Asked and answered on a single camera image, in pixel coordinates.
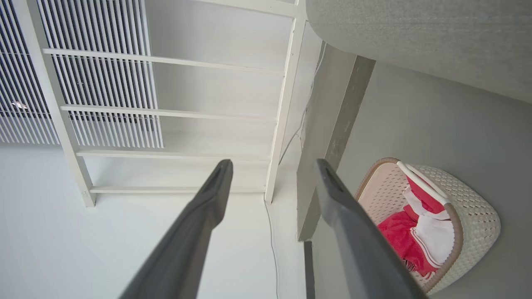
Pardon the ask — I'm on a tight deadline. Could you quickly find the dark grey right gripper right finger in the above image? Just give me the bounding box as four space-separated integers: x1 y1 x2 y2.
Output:
315 159 428 299

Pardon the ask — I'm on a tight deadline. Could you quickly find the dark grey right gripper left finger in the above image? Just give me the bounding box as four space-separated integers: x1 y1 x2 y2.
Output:
120 159 234 299

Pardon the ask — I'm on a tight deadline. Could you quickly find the white perforated plastic laundry basket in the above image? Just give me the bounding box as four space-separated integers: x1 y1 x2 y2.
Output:
355 157 501 295

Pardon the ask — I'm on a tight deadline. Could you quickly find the red and white garment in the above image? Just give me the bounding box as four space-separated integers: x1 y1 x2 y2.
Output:
377 174 456 278

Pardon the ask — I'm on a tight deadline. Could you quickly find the dark grey baseboard strip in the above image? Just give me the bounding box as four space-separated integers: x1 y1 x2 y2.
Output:
304 241 315 299

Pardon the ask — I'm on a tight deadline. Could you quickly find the grey concrete ledge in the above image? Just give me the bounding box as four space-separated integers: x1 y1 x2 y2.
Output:
296 44 377 242

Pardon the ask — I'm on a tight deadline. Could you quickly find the white slatted louvre panel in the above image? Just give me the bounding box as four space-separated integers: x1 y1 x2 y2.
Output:
0 0 165 149

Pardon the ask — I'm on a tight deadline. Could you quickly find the grey fabric sofa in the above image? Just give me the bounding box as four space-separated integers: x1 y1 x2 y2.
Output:
305 0 532 104

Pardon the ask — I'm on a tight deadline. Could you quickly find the thin white cable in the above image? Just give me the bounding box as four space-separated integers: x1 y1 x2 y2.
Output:
264 42 327 299

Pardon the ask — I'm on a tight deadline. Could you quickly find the white metal shelf frame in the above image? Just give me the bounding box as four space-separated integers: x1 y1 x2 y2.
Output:
12 0 308 208

